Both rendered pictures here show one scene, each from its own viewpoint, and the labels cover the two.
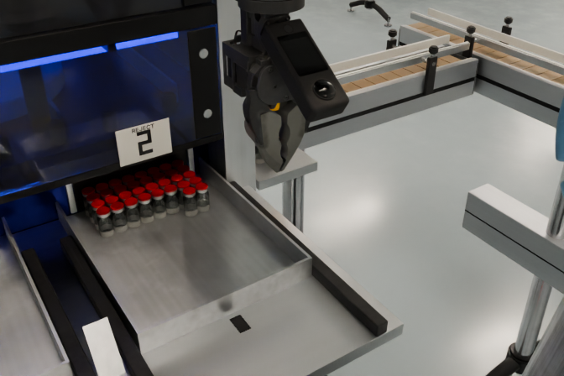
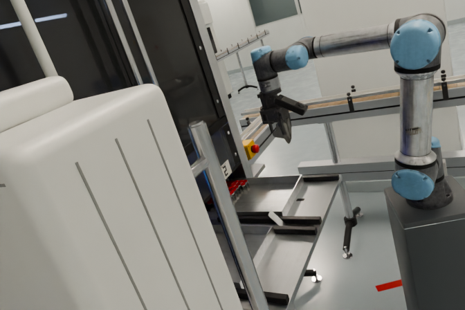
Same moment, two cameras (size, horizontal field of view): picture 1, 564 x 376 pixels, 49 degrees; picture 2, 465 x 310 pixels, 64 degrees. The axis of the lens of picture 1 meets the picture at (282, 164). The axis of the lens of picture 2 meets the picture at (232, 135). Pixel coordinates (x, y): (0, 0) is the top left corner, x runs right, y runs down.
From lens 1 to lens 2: 0.86 m
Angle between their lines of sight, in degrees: 26
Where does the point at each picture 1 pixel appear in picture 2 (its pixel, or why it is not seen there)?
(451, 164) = not seen: hidden behind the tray
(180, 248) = (257, 199)
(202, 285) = (277, 201)
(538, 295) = (343, 189)
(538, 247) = (334, 169)
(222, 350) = (304, 205)
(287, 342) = (318, 194)
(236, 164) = (247, 171)
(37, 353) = (254, 238)
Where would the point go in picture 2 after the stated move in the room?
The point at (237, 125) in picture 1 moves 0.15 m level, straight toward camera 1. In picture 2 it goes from (242, 156) to (263, 162)
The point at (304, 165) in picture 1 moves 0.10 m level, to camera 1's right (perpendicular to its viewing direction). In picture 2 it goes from (261, 166) to (278, 157)
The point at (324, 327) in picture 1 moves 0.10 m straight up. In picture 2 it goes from (323, 187) to (317, 163)
